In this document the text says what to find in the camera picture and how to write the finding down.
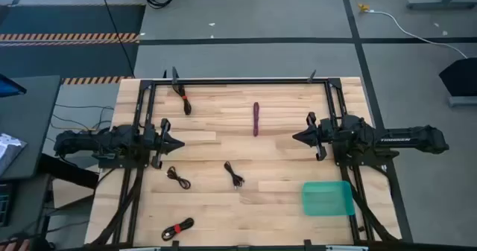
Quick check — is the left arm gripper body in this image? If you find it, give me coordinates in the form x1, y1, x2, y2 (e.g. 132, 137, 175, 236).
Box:
143, 118, 172, 170

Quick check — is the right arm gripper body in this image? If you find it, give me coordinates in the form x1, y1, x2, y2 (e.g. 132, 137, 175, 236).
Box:
305, 111, 335, 162

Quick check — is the small black cable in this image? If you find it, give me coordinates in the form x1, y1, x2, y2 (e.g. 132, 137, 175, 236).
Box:
165, 165, 192, 191

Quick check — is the black USB-C cable red tie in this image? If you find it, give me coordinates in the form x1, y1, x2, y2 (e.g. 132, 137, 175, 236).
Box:
160, 217, 195, 242
171, 82, 193, 117

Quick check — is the maroon braided USB-C cable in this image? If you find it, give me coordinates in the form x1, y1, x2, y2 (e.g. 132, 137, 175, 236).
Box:
252, 101, 261, 138

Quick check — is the plain black USB-C cable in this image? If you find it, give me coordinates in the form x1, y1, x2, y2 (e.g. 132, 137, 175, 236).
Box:
223, 160, 246, 190

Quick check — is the green translucent plastic tray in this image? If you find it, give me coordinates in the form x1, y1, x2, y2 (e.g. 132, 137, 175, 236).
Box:
301, 180, 356, 217

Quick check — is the grey desk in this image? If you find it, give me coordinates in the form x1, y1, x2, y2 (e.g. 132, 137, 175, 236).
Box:
0, 74, 63, 181

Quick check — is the black floor stand grey base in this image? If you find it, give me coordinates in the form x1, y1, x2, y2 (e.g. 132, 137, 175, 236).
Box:
438, 56, 477, 108

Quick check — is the printed booklet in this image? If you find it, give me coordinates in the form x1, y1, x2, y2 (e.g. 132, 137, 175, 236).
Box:
0, 132, 28, 177

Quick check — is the black hazard-striped floor mat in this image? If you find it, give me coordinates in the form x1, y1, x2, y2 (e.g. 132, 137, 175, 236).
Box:
0, 3, 147, 85

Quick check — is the flat computer monitor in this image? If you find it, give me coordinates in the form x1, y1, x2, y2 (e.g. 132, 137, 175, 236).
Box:
0, 73, 28, 98

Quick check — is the dark keyboard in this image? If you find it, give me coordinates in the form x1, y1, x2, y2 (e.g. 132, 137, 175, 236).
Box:
0, 182, 14, 229

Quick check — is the person's hand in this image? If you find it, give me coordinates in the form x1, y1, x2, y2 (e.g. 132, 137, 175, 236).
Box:
0, 239, 31, 251

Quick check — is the thin floor cable tangle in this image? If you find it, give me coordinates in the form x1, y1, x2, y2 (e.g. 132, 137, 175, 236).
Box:
48, 102, 116, 133

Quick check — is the black arm cable harness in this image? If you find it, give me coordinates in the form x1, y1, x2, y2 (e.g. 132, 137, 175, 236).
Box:
88, 167, 145, 247
348, 176, 399, 244

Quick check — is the black aluminium table frame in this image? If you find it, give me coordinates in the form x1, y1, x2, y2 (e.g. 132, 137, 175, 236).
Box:
110, 75, 414, 251

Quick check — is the thin black cord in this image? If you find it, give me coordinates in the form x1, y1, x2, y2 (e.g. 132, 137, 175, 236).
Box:
97, 0, 136, 77

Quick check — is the white floor cable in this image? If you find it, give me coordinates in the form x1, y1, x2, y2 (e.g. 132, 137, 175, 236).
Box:
367, 8, 469, 60

